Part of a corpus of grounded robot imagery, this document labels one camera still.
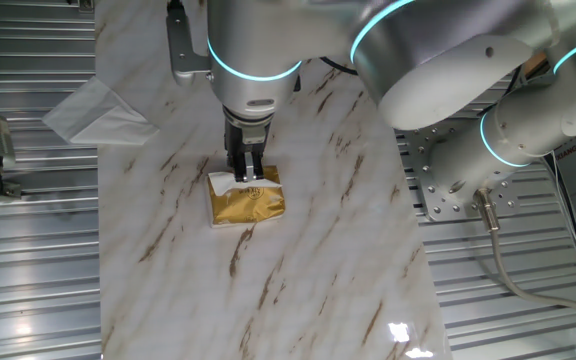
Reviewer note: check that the marble pattern table mat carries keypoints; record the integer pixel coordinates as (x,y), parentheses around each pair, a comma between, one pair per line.
(293,275)

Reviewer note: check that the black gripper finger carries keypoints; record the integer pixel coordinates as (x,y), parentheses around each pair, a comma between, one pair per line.
(238,167)
(254,167)

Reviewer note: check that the gold tissue pack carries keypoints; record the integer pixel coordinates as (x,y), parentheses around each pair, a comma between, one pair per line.
(248,206)

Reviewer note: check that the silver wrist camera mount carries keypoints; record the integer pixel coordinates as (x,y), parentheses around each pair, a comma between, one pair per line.
(183,50)

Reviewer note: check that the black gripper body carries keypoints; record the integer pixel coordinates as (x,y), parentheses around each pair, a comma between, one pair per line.
(248,135)

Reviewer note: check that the loose flat white napkin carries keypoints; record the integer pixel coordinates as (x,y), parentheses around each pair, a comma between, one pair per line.
(98,120)

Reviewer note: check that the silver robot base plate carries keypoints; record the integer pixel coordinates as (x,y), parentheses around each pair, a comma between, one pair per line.
(418,150)

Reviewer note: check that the white Flexiv robot arm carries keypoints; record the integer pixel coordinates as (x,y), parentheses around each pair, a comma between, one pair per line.
(418,60)

